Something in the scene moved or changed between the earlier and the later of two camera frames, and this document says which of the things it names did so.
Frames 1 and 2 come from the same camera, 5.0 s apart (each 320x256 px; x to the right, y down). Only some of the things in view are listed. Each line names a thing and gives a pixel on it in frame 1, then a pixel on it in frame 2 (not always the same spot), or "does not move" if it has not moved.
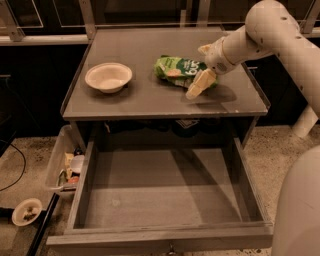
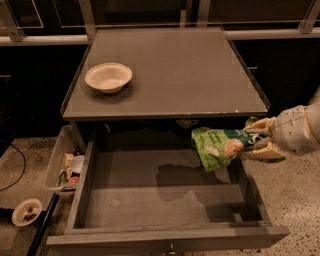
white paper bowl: x=109 y=77 does not move
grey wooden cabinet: x=149 y=111 does not move
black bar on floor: x=42 y=225 does not move
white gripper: x=216 y=56 → x=290 y=130
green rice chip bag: x=179 y=71 → x=216 y=147
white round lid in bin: x=76 y=163 does not move
